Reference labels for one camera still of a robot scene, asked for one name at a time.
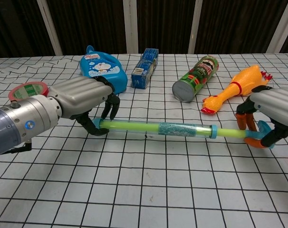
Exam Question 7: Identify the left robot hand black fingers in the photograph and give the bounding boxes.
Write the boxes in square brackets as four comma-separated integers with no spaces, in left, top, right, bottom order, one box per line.
[48,76,121,136]

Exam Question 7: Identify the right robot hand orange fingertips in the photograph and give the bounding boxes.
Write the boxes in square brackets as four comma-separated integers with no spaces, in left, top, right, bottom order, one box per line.
[236,85,288,149]

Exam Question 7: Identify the green blue water squirter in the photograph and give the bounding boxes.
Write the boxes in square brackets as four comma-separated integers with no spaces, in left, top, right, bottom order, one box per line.
[91,118,277,149]

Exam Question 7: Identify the blue cartoon detergent bottle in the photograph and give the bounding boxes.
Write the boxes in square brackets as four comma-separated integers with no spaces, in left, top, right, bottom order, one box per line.
[79,45,128,96]

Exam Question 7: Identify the yellow rubber chicken toy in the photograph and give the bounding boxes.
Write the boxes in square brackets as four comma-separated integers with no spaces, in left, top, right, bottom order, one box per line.
[201,64,273,116]

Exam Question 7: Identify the red tape roll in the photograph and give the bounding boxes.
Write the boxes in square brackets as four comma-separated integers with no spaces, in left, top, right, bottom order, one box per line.
[8,81,49,103]

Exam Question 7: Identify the blue rectangular package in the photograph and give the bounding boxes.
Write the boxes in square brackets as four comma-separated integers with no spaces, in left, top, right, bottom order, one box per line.
[131,48,159,90]

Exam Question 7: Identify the green Pringles can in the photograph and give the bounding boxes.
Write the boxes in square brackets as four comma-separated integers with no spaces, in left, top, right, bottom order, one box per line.
[172,55,220,103]

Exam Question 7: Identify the white black grid tablecloth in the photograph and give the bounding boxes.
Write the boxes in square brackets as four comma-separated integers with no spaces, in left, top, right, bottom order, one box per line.
[0,53,288,228]

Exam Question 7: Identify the white metal frame post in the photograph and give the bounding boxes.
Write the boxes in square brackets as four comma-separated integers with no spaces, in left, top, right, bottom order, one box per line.
[37,0,63,56]
[188,0,203,54]
[123,0,139,54]
[266,0,288,53]

